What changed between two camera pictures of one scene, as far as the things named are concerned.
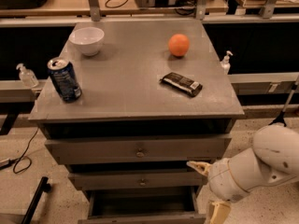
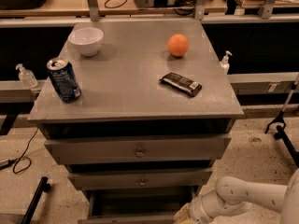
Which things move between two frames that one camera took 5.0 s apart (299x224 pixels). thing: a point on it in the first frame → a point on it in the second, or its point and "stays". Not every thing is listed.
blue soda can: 64,76 stays
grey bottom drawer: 158,205 stays
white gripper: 220,178 → 196,209
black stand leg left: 44,187 stays
